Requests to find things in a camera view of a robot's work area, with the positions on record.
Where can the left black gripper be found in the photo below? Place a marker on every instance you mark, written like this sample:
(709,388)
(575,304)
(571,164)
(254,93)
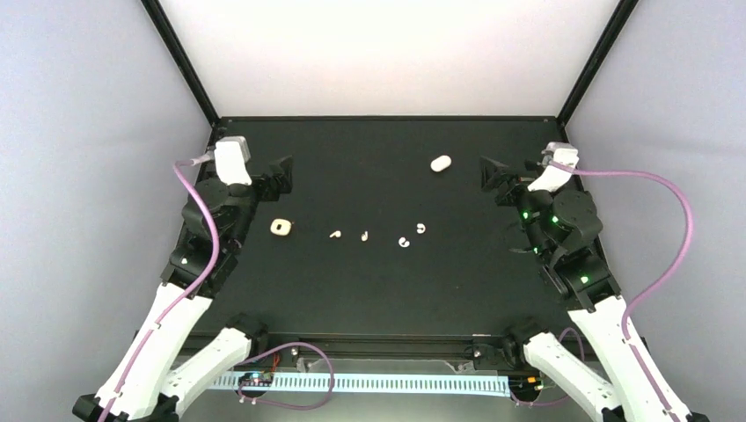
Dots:
(269,192)

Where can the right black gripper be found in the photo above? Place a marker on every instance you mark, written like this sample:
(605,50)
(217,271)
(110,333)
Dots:
(497,168)

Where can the oval white charging case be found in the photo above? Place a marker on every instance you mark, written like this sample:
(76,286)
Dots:
(440,164)

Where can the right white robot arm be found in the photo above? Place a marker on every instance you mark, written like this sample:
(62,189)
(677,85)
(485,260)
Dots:
(562,225)

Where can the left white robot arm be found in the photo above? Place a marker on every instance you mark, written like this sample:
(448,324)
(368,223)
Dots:
(147,385)

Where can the square white earbud case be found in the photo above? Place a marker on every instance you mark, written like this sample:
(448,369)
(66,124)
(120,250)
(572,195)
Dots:
(281,227)

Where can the left small circuit board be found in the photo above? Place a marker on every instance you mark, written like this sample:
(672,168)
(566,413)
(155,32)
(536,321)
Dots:
(256,380)

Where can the small circuit board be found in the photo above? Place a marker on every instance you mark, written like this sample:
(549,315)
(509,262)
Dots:
(256,380)
(529,383)

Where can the right small circuit board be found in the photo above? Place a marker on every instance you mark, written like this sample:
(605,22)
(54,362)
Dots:
(529,383)

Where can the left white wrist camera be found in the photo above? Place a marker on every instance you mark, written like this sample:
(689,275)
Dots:
(231,155)

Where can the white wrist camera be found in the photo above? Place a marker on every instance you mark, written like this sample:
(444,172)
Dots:
(559,161)
(231,155)

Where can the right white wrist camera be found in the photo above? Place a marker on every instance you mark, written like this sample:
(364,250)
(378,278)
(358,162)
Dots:
(559,161)

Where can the black aluminium front rail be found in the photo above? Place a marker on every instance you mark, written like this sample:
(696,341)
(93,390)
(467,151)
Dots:
(381,347)

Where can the left black frame post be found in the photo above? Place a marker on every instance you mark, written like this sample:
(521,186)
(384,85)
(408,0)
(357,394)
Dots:
(168,35)

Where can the black frame post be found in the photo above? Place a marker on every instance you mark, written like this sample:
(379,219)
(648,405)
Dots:
(168,35)
(613,28)

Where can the white slotted cable duct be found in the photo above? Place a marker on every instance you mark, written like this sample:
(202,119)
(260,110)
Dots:
(473,385)

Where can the right black frame post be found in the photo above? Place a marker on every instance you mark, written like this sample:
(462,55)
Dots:
(613,28)

